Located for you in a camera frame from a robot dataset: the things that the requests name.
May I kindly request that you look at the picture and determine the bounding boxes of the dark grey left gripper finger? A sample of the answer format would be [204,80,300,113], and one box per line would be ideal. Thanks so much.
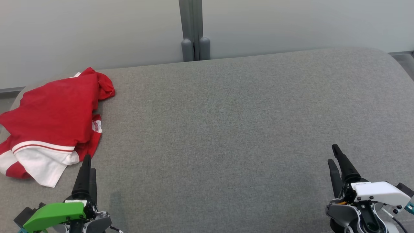
[71,155,92,199]
[90,168,98,205]

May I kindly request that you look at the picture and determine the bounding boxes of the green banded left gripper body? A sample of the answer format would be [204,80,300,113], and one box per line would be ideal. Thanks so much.
[23,194,97,233]

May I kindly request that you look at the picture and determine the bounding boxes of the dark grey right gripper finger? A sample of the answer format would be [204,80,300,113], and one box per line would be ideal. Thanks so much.
[327,159,343,199]
[332,144,361,183]

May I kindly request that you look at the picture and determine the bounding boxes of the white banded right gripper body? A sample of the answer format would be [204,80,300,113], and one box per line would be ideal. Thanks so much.
[342,180,411,208]

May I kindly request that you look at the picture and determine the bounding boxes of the red white basketball jersey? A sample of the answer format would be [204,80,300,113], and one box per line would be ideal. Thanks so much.
[0,72,103,188]

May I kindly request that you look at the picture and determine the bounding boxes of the teal plug right arm cable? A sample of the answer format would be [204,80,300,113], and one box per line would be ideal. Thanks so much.
[382,201,414,233]

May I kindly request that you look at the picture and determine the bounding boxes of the grey partition post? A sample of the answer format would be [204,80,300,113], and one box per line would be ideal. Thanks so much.
[179,0,211,62]

